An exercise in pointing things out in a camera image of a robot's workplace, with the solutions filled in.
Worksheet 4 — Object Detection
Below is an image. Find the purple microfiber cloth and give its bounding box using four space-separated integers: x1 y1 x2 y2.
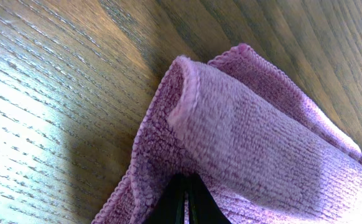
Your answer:
94 44 362 223

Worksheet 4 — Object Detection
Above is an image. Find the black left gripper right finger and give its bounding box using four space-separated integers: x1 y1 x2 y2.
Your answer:
187 174 231 224

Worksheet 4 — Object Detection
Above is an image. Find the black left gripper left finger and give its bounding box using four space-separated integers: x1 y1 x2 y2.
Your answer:
143 174 186 224

